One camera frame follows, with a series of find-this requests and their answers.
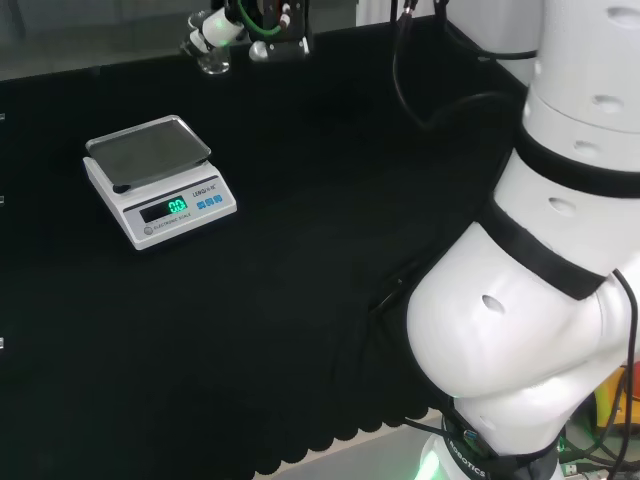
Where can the white electronic balance steel pan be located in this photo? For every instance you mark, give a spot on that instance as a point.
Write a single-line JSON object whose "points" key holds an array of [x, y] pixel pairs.
{"points": [[175, 220]]}

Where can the yellow stop button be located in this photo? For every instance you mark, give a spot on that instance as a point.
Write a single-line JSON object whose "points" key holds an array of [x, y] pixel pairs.
{"points": [[606, 400]]}

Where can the clear glass beaker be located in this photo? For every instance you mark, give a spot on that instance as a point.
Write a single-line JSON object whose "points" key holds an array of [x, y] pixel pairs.
{"points": [[215, 64]]}

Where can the black bench cloth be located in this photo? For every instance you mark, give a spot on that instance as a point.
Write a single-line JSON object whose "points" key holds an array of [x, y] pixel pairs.
{"points": [[300, 250]]}

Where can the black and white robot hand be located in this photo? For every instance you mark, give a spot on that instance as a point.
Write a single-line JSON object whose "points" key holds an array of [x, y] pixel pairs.
{"points": [[267, 20]]}

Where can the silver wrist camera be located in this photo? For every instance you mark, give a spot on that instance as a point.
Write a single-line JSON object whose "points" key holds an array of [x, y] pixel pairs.
{"points": [[280, 50]]}

